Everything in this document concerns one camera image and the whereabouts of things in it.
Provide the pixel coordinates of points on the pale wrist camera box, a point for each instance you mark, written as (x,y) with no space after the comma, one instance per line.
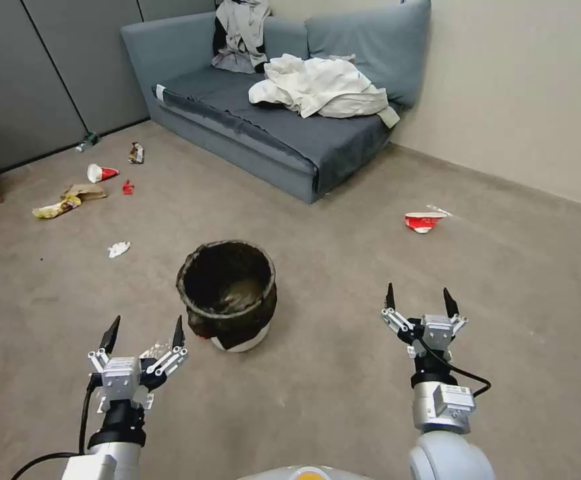
(119,377)
(438,332)

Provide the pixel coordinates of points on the small red plastic piece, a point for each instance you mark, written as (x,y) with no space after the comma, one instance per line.
(128,188)

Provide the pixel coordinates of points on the white paper straw wrapper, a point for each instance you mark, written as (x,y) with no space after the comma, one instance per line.
(440,210)

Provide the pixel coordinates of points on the white robot front shell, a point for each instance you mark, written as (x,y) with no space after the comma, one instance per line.
(290,473)

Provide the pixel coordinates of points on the grey and white jacket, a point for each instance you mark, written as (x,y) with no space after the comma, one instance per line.
(238,35)

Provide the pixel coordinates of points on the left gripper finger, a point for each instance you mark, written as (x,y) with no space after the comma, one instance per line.
(108,340)
(174,350)

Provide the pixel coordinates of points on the red and white paper cup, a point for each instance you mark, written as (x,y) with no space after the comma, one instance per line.
(101,173)

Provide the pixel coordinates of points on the brown snack wrapper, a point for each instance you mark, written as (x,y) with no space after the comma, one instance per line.
(136,153)

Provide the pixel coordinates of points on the blue-grey sofa back cushion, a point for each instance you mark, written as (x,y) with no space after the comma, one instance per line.
(375,45)

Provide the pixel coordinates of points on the dark grey seat cover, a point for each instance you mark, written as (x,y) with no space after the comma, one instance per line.
(250,115)

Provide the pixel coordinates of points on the crumpled white garment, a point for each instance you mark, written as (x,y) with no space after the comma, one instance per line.
(330,87)

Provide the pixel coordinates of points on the brown paper bag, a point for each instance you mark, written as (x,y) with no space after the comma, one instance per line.
(86,191)

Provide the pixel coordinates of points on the yellow chip bag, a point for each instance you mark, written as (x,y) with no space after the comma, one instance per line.
(53,209)

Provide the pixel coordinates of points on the crushed red paper cup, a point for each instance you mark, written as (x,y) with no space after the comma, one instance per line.
(423,222)

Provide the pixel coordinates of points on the crumpled clear plastic wrapper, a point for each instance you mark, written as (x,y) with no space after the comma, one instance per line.
(159,347)

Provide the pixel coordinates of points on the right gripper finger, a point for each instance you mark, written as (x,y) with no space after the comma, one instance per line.
(453,310)
(393,315)

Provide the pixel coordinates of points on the white round trash can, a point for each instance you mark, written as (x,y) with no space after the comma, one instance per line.
(243,340)

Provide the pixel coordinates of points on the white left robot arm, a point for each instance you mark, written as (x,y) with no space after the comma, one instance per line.
(105,462)

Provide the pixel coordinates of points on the blue-grey fabric sofa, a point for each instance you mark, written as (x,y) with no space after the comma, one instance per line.
(220,145)

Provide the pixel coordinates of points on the green plastic bottle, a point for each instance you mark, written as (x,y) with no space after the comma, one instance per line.
(86,141)

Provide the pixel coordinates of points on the black bin liner bag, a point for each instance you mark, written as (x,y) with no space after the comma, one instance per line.
(230,290)

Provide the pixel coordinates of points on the crumpled white tissue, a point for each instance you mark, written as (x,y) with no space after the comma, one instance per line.
(118,249)

